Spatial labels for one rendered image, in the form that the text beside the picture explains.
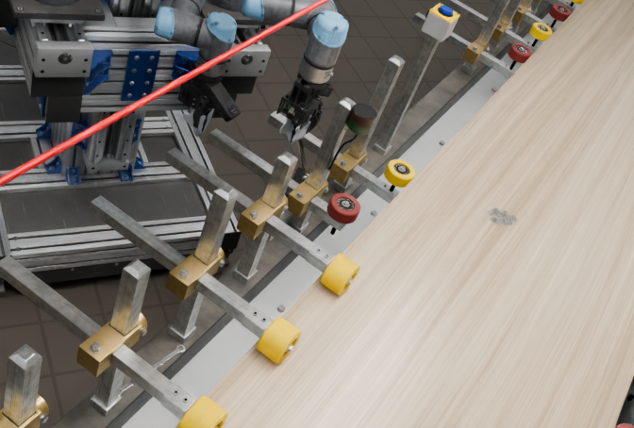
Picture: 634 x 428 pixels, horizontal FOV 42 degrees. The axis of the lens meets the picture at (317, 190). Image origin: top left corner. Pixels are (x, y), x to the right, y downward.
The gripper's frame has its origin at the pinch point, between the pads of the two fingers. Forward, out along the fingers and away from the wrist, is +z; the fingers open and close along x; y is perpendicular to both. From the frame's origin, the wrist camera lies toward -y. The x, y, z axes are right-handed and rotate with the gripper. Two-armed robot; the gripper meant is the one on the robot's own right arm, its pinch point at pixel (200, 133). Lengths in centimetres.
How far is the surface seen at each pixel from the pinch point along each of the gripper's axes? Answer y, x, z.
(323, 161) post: -34.4, -2.3, -13.6
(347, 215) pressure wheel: -47.4, 3.0, -8.0
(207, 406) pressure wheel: -56, 74, -15
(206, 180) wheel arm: -19.2, 26.4, -13.2
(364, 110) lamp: -39, -4, -32
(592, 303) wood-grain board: -109, -22, -8
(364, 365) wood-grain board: -73, 39, -8
